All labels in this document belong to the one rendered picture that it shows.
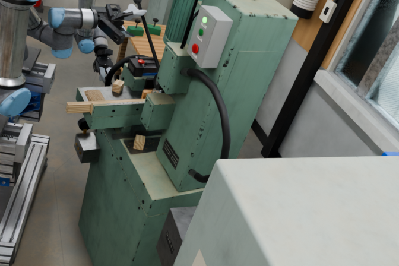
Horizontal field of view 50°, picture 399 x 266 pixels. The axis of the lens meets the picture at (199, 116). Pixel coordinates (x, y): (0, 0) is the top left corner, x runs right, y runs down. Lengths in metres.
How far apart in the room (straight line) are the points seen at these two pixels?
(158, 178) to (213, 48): 0.59
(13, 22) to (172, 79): 0.51
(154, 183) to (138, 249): 0.29
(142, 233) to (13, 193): 0.83
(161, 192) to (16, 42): 0.70
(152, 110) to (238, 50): 0.41
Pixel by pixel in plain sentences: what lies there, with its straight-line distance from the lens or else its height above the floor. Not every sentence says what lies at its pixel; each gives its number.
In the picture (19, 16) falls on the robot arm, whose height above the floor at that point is 1.29.
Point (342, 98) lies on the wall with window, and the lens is 2.75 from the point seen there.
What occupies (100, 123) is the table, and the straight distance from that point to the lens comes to 1.71.
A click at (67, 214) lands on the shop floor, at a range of 2.52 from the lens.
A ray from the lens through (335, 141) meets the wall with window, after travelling 2.87.
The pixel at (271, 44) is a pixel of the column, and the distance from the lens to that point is 1.36.
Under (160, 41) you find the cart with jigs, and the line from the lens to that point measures 3.29.
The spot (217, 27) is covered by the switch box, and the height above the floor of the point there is 1.46.
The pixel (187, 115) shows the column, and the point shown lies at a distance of 1.48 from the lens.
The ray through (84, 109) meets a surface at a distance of 1.69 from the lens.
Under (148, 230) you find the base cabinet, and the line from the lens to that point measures 1.68.
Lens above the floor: 1.90
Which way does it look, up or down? 32 degrees down
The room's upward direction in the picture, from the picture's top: 20 degrees clockwise
